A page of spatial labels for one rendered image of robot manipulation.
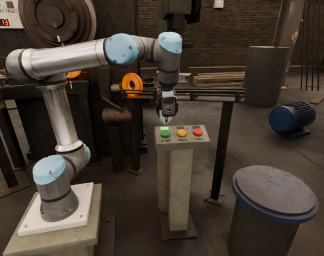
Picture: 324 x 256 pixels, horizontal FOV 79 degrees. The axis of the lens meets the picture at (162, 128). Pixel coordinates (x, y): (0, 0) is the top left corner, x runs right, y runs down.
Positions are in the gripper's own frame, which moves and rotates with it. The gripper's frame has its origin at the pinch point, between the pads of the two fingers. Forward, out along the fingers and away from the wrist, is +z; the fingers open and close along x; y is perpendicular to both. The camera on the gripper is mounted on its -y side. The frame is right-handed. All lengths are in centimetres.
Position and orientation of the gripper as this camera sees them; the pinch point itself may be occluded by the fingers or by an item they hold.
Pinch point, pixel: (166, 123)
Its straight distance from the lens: 84.3
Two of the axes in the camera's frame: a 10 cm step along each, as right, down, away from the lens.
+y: -1.0, -7.0, 7.1
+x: -9.9, 0.5, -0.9
